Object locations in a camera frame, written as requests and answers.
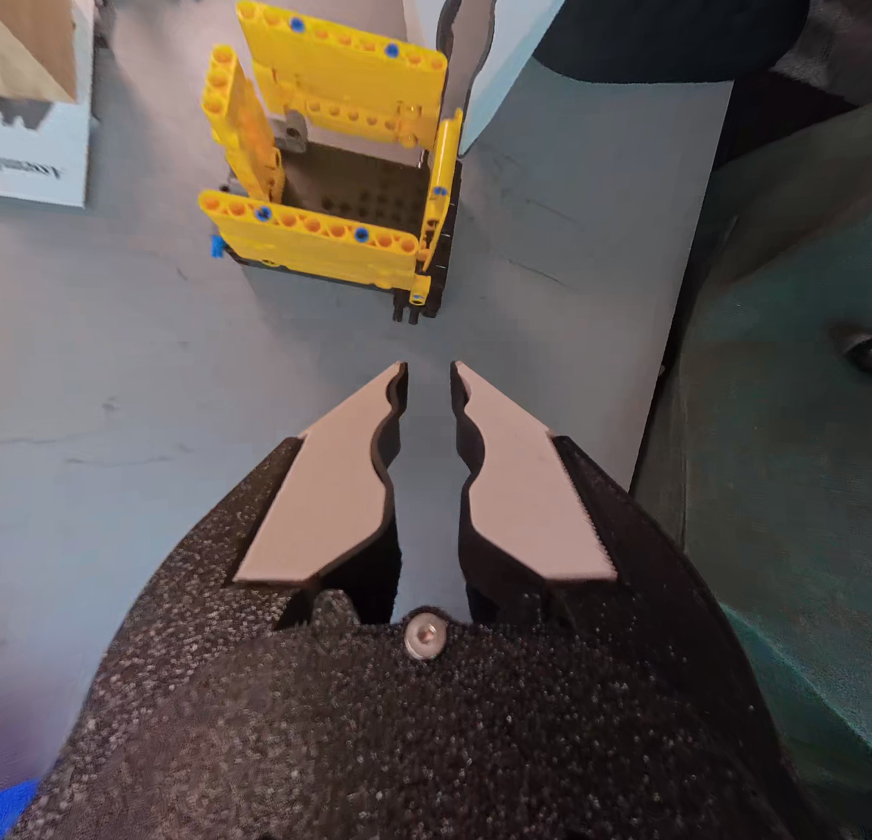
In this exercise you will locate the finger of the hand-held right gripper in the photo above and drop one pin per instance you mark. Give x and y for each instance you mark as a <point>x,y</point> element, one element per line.
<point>419,2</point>
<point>531,8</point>

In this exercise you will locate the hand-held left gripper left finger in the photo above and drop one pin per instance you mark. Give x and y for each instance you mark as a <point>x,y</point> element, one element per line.
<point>320,506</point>

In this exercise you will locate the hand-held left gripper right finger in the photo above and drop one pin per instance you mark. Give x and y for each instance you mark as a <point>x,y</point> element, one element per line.
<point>531,506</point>

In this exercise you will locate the partly built yellow lego model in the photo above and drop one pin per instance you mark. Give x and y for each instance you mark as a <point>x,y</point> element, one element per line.
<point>340,70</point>

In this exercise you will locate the person's green sweatshirt torso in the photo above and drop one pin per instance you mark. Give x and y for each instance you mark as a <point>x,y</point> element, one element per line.
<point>783,445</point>

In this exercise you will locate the wooden block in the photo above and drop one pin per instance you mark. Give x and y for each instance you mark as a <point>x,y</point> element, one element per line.
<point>34,29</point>

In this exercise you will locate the white assembly instruction sheet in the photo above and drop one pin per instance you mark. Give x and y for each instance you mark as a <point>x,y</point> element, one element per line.
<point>61,165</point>

